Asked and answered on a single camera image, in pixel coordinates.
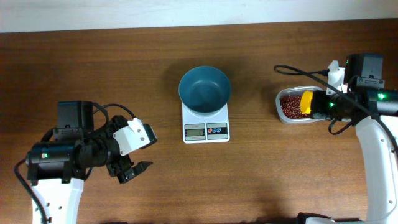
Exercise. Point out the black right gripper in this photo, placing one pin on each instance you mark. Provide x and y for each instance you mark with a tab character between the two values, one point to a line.
315	104

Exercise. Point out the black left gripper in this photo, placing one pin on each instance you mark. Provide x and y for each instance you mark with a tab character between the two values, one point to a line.
117	168

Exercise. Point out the yellow plastic measuring scoop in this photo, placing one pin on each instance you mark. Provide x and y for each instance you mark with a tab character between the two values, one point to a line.
305	102

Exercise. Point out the red adzuki beans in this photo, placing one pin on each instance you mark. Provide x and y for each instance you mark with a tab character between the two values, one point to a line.
291	107

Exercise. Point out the white digital kitchen scale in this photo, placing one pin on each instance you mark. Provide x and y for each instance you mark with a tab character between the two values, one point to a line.
199	128

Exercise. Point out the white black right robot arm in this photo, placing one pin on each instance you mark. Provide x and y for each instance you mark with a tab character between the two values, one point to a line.
356	95

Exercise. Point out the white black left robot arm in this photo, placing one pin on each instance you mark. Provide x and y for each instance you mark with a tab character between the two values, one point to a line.
85	137

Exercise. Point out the blue plastic bowl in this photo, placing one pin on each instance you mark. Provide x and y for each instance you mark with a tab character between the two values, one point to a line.
204	89

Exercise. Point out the clear plastic food container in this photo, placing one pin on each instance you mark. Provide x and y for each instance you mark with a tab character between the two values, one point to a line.
289	92

